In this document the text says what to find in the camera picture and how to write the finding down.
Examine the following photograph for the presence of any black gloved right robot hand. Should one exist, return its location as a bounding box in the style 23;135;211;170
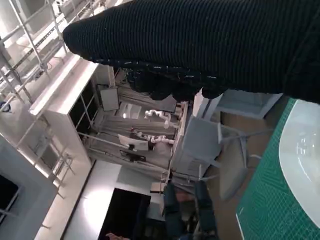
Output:
62;0;320;104

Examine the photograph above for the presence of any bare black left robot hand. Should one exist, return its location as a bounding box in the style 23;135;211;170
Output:
163;180;221;240

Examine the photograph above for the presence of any white square plate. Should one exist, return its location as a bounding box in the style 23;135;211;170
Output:
278;99;320;226

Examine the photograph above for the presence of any large black screen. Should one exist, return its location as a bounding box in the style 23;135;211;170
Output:
98;187;152;240

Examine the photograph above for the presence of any white vented unit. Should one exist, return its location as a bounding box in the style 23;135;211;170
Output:
170;136;202;177

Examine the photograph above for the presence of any computer monitor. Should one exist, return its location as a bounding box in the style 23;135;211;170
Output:
117;133;149;152

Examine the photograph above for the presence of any green cutting mat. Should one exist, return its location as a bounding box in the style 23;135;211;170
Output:
235;97;320;240

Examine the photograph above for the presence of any grey chair with white frame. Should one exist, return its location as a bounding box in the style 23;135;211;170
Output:
182;115;275;201

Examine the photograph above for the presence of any large white frame enclosure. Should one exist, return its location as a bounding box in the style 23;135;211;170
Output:
29;54;121;186

